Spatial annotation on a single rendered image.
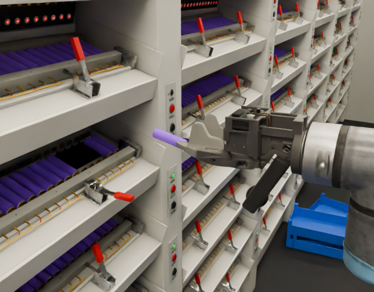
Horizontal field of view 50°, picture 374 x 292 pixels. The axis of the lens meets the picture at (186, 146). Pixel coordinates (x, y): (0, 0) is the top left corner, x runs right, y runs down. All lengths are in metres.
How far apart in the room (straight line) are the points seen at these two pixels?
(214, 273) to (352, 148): 0.97
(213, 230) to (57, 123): 0.83
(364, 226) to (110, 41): 0.57
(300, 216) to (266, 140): 1.78
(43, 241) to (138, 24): 0.43
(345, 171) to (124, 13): 0.50
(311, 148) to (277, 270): 1.56
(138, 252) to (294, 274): 1.28
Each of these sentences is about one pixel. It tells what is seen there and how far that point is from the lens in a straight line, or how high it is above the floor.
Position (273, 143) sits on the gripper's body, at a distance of 0.62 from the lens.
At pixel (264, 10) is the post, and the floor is 1.21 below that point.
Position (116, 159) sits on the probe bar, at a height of 0.97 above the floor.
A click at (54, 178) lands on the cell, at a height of 0.98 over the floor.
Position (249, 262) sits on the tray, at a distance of 1.80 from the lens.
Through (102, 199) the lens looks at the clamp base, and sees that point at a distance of 0.74.
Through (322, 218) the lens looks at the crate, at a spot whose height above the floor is 0.10.
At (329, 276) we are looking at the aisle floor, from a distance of 2.13.
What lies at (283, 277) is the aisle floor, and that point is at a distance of 2.07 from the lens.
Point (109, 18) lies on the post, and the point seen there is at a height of 1.23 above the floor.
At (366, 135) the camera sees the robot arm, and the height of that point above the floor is 1.11.
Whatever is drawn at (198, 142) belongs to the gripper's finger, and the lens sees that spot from 0.65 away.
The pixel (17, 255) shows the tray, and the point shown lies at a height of 0.94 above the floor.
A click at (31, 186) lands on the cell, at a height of 0.98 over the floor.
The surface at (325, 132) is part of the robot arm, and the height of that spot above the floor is 1.10.
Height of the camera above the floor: 1.29
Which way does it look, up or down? 22 degrees down
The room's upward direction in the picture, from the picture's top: straight up
